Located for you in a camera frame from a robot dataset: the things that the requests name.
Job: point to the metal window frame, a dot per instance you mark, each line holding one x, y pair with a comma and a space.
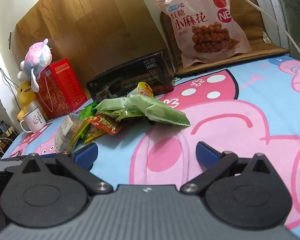
287, 10

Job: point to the red box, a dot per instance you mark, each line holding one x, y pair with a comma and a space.
62, 87

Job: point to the clear snack packet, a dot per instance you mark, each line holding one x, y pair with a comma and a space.
66, 132

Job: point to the black box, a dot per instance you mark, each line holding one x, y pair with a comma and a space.
140, 70

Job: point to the wooden board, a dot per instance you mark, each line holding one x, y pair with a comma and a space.
95, 25

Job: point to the brown cushion mat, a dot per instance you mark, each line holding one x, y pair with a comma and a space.
255, 17

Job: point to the orange snack packet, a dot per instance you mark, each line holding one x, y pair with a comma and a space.
106, 125

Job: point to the white mug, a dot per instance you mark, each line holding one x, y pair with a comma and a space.
36, 120

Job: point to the large pink snack bag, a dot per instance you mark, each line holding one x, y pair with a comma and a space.
205, 25

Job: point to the dark green snack packet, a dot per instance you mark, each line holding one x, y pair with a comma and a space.
87, 110

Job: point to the white label tag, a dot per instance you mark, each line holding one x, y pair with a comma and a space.
267, 37

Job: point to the pastel plush toy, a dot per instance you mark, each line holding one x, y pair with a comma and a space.
37, 55

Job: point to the yellow plush toy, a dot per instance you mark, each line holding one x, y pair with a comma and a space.
25, 95

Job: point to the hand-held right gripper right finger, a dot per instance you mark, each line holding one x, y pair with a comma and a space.
207, 153

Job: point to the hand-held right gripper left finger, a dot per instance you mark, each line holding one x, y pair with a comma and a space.
86, 153

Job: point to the light green snack packet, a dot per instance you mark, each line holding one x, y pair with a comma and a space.
160, 111

